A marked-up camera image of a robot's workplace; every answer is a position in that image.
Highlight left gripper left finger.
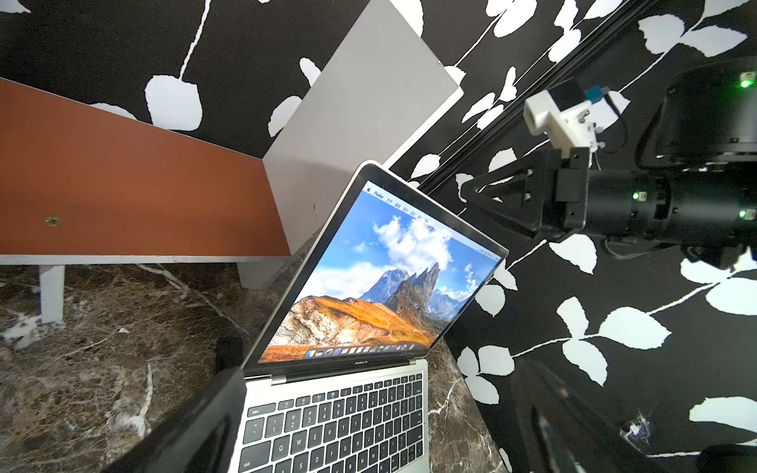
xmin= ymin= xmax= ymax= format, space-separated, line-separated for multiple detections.
xmin=105 ymin=338 xmax=246 ymax=472

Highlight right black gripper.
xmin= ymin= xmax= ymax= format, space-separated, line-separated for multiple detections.
xmin=461 ymin=148 xmax=591 ymax=238

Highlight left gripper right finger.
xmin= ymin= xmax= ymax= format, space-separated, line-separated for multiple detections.
xmin=512 ymin=360 xmax=662 ymax=472

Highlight silver laptop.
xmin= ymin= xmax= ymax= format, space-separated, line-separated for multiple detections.
xmin=228 ymin=161 xmax=508 ymax=472

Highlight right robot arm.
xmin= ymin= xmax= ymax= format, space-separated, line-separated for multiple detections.
xmin=461 ymin=57 xmax=756 ymax=269

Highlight white and brown desk shelf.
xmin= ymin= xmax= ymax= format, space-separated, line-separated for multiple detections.
xmin=1 ymin=1 xmax=459 ymax=323

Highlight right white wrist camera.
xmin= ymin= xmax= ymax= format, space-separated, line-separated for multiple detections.
xmin=524 ymin=79 xmax=609 ymax=159

